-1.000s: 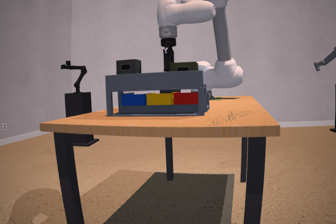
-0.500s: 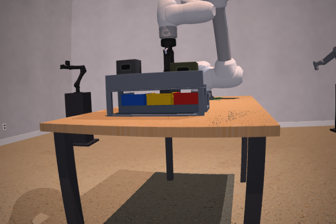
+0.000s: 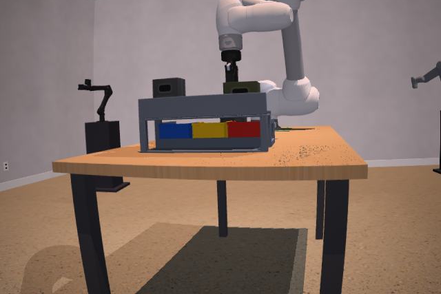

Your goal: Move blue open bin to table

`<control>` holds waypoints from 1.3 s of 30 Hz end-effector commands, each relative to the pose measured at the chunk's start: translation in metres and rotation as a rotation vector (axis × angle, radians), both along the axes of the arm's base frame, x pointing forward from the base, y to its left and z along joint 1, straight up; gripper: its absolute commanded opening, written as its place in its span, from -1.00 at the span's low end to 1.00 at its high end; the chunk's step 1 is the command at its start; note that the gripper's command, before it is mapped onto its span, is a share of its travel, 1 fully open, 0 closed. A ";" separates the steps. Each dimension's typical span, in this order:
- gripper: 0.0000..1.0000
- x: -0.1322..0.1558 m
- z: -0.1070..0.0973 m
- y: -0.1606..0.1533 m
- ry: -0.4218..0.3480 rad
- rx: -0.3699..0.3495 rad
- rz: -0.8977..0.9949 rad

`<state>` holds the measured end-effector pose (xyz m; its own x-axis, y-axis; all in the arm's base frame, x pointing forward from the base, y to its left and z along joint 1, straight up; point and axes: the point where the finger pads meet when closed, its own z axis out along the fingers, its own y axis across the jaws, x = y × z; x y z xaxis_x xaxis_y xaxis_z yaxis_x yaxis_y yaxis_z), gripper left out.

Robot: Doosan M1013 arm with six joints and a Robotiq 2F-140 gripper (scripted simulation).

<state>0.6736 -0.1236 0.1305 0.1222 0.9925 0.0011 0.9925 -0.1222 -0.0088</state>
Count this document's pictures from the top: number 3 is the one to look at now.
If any yellow open bin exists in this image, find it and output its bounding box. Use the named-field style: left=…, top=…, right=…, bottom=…
left=192, top=122, right=228, bottom=138

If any red open bin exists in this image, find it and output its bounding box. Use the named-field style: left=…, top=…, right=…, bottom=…
left=227, top=121, right=260, bottom=138

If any blue bin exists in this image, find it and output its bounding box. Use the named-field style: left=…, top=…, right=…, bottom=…
left=158, top=123, right=193, bottom=138

